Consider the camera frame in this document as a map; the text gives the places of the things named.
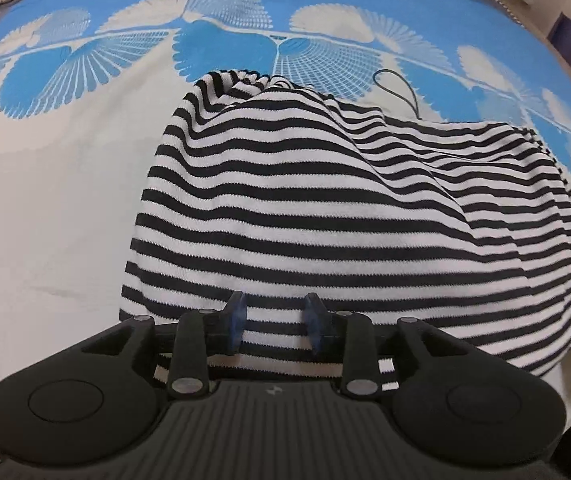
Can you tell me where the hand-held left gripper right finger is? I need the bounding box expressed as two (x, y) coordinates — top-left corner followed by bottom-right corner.
(301, 292), (459, 400)

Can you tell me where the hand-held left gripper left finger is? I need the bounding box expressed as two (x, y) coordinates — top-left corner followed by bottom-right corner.
(72, 291), (250, 401)

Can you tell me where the black white striped hoodie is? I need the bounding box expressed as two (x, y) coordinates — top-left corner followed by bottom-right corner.
(118, 69), (571, 394)

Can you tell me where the blue white printed bedsheet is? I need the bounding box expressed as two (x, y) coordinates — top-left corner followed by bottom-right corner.
(0, 0), (571, 426)

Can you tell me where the purple box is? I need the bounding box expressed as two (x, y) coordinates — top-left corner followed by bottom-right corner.
(547, 10), (571, 69)

